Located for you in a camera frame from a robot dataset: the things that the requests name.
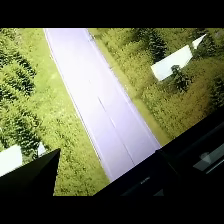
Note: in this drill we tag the silver frame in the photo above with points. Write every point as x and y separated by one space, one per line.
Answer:
208 160

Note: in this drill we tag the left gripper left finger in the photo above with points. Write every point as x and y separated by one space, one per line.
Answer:
31 178

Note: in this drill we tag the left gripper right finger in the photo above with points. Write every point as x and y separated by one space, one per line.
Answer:
186 183

